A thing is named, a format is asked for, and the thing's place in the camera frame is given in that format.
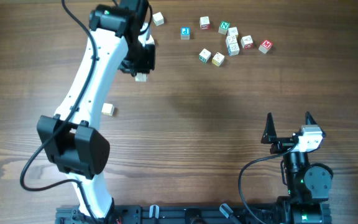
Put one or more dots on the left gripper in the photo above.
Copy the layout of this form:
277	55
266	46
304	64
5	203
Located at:
146	65

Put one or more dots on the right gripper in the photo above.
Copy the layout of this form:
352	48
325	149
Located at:
282	143

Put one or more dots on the wooden block green side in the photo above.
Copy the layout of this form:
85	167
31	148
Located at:
141	77

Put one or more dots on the wooden block yellow side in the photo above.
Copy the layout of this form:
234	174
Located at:
108	109

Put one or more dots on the wooden block blue side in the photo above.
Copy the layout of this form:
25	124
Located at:
233	49

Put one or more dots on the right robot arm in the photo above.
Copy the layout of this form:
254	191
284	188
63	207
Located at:
308	184

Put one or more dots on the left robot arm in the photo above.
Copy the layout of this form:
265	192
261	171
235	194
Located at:
117	41

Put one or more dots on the plain wooden block top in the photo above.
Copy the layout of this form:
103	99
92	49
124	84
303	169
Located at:
158	19

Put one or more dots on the blue P block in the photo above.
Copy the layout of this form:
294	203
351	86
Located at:
185	33

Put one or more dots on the wooden block teal side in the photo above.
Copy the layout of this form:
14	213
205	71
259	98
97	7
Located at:
204	55

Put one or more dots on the wooden block red side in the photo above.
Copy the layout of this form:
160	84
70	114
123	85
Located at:
204	23

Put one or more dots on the wooden block yellow picture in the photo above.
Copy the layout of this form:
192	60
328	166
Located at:
218	59

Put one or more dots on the red M block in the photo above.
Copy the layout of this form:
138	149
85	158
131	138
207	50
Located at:
265	46

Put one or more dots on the green N block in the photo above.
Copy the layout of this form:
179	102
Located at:
223	27

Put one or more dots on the wooden block green picture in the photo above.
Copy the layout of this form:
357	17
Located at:
231	39

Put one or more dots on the wooden block red picture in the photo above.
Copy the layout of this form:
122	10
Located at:
247	42

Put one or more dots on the wooden block plain right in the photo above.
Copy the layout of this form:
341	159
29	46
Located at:
233	31

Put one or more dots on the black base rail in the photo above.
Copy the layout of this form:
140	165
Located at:
136	214

